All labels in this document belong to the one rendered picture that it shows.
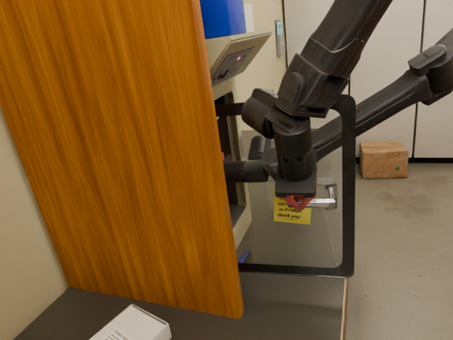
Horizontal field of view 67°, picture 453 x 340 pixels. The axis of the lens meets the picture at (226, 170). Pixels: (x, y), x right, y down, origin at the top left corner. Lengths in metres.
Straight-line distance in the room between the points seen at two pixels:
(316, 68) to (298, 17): 3.27
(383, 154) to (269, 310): 2.89
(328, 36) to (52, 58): 0.50
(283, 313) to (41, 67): 0.70
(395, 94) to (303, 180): 0.33
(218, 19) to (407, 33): 3.16
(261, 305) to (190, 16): 0.61
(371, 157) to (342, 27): 3.12
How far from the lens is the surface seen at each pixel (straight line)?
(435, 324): 2.20
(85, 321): 0.93
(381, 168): 3.62
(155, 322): 0.79
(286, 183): 0.58
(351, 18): 0.48
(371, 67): 3.74
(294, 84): 0.48
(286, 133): 0.51
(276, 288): 0.87
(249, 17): 0.86
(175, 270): 0.79
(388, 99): 0.82
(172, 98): 0.60
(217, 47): 0.64
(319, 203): 0.66
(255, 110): 0.56
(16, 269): 0.98
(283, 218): 0.74
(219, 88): 0.86
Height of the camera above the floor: 1.52
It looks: 22 degrees down
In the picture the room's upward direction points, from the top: 8 degrees counter-clockwise
